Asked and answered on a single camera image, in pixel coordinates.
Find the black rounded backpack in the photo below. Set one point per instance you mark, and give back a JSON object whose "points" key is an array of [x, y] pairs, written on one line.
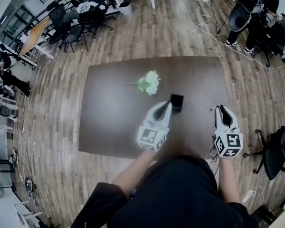
{"points": [[240, 15]]}

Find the black mesh office chair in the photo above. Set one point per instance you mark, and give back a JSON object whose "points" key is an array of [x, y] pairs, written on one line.
{"points": [[275, 155]]}

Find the long wooden desk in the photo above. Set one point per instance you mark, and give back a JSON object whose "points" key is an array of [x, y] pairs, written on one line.
{"points": [[34, 35]]}

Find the white artificial flower bouquet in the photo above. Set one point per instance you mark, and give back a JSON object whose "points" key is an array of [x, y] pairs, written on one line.
{"points": [[150, 83]]}

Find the person's black shirt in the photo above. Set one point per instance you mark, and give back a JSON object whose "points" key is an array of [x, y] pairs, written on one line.
{"points": [[175, 196]]}

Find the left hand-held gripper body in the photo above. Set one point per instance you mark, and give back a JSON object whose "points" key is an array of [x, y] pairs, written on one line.
{"points": [[148, 136]]}

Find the person's right forearm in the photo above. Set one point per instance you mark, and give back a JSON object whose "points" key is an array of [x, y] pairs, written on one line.
{"points": [[228, 179]]}

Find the white trash bin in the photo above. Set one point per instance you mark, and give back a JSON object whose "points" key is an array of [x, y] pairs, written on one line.
{"points": [[125, 8]]}

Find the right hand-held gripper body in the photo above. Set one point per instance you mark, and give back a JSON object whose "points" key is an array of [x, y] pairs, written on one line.
{"points": [[230, 144]]}

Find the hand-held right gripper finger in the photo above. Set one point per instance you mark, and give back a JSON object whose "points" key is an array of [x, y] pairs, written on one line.
{"points": [[234, 121], [218, 122]]}

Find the black square vase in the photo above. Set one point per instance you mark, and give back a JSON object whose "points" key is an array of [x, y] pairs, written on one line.
{"points": [[177, 102]]}

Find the small white table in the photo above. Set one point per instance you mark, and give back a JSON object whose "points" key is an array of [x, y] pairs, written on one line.
{"points": [[23, 212]]}

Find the person's left forearm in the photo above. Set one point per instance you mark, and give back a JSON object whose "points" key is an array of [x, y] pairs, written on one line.
{"points": [[133, 172]]}

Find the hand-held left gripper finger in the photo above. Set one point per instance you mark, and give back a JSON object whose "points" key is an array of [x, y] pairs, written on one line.
{"points": [[150, 114], [167, 119]]}

